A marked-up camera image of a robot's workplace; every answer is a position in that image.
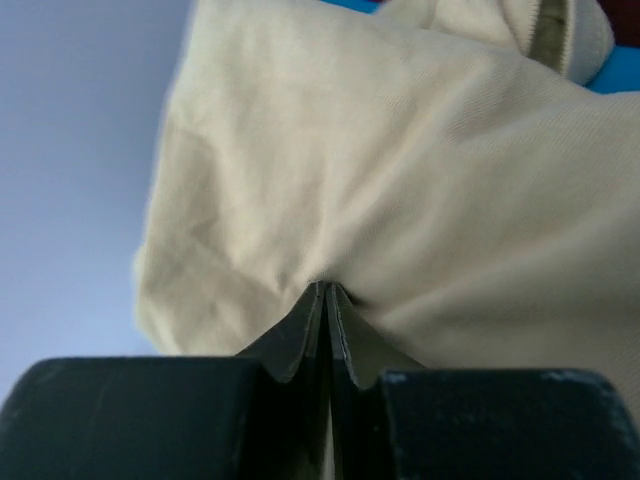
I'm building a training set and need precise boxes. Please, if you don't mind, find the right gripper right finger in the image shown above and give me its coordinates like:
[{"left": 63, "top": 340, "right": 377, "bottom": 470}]
[{"left": 325, "top": 285, "right": 639, "bottom": 479}]

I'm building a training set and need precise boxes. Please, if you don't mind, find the folded dark red t shirt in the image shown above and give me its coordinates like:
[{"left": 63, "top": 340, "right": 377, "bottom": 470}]
[{"left": 599, "top": 0, "right": 640, "bottom": 48}]

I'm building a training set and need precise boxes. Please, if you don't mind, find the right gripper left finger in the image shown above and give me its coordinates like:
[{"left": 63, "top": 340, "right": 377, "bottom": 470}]
[{"left": 1, "top": 284, "right": 327, "bottom": 479}]

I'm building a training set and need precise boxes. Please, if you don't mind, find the folded blue t shirt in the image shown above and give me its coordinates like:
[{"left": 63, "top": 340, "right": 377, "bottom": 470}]
[{"left": 319, "top": 0, "right": 640, "bottom": 99}]

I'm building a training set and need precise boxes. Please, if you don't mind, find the beige polo shirt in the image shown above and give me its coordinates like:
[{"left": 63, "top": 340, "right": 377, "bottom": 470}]
[{"left": 134, "top": 1, "right": 639, "bottom": 436}]

